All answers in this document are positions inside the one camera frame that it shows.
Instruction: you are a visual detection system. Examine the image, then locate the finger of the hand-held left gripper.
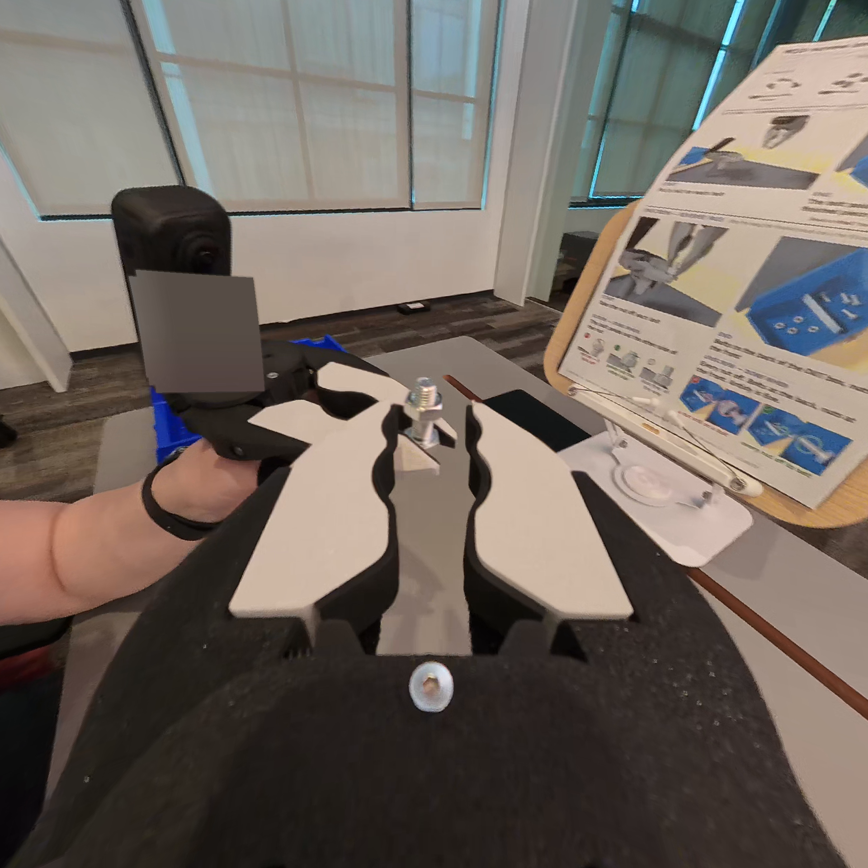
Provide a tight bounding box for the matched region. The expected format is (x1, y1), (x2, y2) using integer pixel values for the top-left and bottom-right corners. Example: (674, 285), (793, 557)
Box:
(249, 399), (363, 447)
(315, 359), (408, 409)

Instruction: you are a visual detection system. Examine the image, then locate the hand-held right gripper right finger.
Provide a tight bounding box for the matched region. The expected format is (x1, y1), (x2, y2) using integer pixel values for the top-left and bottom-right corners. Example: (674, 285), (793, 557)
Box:
(463, 402), (636, 655)

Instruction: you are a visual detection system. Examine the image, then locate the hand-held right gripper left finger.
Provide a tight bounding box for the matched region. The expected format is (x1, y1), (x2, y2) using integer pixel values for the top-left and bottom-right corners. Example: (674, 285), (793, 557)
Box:
(228, 402), (404, 655)

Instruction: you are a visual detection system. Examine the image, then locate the silver hex bolt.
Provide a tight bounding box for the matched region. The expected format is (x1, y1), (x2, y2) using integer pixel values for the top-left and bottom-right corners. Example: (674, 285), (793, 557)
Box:
(402, 376), (447, 451)

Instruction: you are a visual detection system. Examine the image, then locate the blue plastic bin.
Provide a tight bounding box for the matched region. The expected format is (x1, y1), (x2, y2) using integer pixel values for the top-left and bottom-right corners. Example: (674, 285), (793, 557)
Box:
(148, 334), (348, 458)

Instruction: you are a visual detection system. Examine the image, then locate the person's left forearm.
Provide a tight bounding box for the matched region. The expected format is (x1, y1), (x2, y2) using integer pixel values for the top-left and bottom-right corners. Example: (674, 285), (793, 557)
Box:
(0, 494), (207, 627)

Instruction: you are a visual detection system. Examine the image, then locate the person's left hand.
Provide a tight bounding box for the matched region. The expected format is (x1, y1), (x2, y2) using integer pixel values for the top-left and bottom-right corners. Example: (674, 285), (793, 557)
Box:
(163, 439), (268, 526)

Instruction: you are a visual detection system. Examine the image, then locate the white board stand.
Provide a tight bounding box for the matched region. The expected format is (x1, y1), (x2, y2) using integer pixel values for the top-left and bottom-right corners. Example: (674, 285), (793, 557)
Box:
(562, 391), (755, 569)

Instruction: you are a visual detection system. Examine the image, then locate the black phone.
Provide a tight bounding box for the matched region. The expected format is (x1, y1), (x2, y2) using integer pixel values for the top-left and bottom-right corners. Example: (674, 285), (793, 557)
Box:
(481, 387), (592, 457)

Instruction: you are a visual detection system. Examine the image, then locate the black wristwatch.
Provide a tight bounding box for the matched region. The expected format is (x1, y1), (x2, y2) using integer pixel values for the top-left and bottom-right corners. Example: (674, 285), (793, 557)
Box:
(140, 453), (221, 542)

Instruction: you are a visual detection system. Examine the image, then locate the large window with blinds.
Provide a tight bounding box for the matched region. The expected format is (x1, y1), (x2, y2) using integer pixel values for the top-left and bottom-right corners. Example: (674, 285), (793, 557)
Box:
(0, 0), (504, 221)

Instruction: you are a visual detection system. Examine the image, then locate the dark storage box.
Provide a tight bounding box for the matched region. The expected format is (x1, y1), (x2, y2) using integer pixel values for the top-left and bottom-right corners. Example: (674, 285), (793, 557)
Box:
(555, 230), (606, 307)

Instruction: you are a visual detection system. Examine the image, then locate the instruction poster board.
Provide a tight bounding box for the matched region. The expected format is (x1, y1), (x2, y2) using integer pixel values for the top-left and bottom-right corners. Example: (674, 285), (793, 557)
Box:
(544, 33), (868, 531)

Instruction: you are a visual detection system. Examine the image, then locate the glass partition window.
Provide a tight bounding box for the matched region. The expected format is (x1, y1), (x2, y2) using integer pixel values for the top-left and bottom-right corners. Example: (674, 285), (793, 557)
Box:
(569, 0), (817, 207)

